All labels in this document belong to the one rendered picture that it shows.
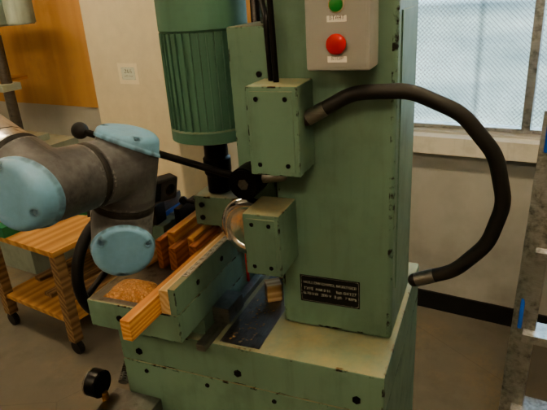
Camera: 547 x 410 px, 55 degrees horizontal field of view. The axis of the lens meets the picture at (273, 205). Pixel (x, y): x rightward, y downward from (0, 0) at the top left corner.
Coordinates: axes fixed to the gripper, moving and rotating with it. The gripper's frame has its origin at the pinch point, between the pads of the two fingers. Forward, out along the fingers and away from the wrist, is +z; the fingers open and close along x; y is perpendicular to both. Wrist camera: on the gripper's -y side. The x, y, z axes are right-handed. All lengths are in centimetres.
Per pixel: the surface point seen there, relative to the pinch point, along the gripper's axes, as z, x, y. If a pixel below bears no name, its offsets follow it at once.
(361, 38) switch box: -34, -31, -33
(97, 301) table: -15.6, 22.3, 6.8
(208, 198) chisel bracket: -3.3, 7.4, -17.5
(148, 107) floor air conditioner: 152, 30, -20
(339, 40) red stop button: -33, -31, -30
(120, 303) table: -18.5, 21.4, 2.7
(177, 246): -8.8, 15.7, -9.9
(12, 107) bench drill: 217, 47, 49
